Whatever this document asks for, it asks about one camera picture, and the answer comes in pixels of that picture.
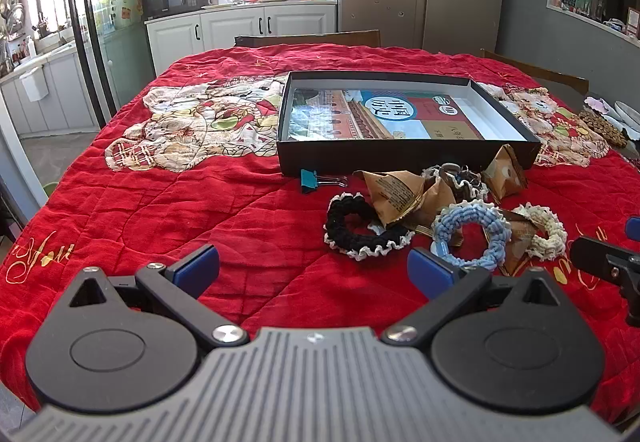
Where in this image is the brown snack packet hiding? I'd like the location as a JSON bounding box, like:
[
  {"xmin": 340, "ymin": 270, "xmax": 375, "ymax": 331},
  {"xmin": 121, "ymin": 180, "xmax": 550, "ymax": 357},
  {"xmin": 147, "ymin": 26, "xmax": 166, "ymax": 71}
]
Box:
[
  {"xmin": 500, "ymin": 209, "xmax": 541, "ymax": 278},
  {"xmin": 354, "ymin": 169, "xmax": 457, "ymax": 227},
  {"xmin": 482, "ymin": 144, "xmax": 529, "ymax": 200}
]

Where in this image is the wooden beaded trivet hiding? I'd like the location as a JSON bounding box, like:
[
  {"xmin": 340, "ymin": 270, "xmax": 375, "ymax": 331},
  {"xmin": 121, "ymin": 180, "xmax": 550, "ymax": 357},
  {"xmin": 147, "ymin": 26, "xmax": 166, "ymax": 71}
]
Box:
[{"xmin": 580, "ymin": 107, "xmax": 628, "ymax": 148}]

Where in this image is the white patterned plate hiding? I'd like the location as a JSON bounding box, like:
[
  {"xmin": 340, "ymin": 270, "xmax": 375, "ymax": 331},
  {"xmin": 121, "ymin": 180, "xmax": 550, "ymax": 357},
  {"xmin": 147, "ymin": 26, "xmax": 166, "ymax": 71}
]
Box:
[{"xmin": 614, "ymin": 101, "xmax": 640, "ymax": 139}]

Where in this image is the grey kitchen counter cabinet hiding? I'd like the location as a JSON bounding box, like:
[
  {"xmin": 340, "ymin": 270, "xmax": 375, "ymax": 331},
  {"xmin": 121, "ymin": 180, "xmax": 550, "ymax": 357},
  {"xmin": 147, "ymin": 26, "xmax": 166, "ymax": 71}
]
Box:
[{"xmin": 0, "ymin": 42, "xmax": 101, "ymax": 139}]

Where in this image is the black shallow box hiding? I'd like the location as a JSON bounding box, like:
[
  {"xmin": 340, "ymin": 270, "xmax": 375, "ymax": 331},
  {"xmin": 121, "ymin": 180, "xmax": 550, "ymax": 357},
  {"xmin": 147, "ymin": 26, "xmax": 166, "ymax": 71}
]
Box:
[{"xmin": 276, "ymin": 70, "xmax": 542, "ymax": 177}]

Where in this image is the white hanging bin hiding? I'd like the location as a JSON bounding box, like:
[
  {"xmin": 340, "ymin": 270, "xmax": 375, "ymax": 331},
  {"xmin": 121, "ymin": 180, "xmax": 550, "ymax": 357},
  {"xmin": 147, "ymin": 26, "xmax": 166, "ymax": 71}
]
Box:
[{"xmin": 20, "ymin": 64, "xmax": 50, "ymax": 103}]

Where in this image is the teal binder clip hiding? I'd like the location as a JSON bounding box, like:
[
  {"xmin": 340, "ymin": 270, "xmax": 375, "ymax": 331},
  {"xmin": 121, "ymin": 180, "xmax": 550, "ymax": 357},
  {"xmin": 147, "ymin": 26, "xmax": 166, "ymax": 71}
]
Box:
[{"xmin": 300, "ymin": 168, "xmax": 349, "ymax": 195}]

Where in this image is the blue knitted scrunchie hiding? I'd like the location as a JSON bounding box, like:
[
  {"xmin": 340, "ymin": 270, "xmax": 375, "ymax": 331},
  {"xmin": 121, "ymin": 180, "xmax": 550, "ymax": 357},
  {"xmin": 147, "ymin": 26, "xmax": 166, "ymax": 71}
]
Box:
[{"xmin": 432, "ymin": 201, "xmax": 512, "ymax": 271}]

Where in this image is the cream knitted scrunchie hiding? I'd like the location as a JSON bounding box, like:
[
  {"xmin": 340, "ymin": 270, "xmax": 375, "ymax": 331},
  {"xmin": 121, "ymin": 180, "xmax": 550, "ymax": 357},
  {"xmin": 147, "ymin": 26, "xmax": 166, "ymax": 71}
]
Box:
[{"xmin": 511, "ymin": 204, "xmax": 568, "ymax": 260}]

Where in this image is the white kitchen cabinet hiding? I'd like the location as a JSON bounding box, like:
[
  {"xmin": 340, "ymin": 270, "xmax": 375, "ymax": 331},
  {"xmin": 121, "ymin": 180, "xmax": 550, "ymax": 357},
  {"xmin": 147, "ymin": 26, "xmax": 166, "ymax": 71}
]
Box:
[{"xmin": 145, "ymin": 2, "xmax": 338, "ymax": 78}]

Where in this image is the pink crumpled wrapper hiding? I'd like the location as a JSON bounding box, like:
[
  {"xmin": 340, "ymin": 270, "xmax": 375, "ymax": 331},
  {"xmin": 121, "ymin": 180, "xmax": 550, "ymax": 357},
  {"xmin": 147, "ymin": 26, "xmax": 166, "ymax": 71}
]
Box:
[{"xmin": 584, "ymin": 96, "xmax": 615, "ymax": 115}]

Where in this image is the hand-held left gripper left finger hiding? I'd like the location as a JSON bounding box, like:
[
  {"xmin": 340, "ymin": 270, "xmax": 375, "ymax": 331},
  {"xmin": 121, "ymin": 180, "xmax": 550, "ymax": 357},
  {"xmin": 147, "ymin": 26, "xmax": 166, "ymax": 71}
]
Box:
[{"xmin": 67, "ymin": 243, "xmax": 250, "ymax": 349}]

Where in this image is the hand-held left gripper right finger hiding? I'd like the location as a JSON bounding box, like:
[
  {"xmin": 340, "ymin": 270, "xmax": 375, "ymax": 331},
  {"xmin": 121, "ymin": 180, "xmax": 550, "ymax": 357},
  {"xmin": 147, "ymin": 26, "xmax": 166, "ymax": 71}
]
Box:
[{"xmin": 381, "ymin": 247, "xmax": 563, "ymax": 348}]

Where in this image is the glass sliding door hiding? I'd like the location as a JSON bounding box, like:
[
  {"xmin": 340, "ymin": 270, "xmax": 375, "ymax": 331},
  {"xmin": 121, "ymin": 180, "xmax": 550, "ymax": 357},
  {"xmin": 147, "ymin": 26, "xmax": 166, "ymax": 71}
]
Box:
[{"xmin": 62, "ymin": 0, "xmax": 156, "ymax": 123}]

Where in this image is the brown scrunchie with white trim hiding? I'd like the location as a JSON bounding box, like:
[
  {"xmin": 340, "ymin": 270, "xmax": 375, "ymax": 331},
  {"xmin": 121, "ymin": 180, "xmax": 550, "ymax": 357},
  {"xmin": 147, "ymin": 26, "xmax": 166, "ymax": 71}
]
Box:
[{"xmin": 422, "ymin": 163, "xmax": 488, "ymax": 200}]

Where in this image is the red printed blanket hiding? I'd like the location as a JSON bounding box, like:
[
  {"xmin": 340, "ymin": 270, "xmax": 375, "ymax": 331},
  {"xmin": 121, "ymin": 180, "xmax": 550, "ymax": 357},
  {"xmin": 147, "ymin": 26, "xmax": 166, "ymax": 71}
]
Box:
[{"xmin": 0, "ymin": 44, "xmax": 640, "ymax": 423}]

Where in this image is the black scrunchie with white trim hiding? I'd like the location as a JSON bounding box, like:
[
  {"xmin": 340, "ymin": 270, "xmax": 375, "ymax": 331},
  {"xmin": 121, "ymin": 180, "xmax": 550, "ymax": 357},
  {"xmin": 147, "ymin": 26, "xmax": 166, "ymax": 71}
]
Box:
[{"xmin": 324, "ymin": 192, "xmax": 416, "ymax": 262}]

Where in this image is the steel dish rack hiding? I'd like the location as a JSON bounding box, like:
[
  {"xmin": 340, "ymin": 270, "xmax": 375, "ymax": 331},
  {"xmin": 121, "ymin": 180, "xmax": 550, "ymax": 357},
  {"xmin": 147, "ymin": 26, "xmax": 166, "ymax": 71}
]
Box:
[{"xmin": 0, "ymin": 0, "xmax": 27, "ymax": 34}]

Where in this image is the wooden chair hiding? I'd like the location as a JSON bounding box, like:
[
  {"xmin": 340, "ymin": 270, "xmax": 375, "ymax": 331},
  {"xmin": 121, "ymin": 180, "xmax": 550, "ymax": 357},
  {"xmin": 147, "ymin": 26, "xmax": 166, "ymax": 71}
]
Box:
[
  {"xmin": 234, "ymin": 29, "xmax": 382, "ymax": 49},
  {"xmin": 480, "ymin": 48, "xmax": 590, "ymax": 95}
]

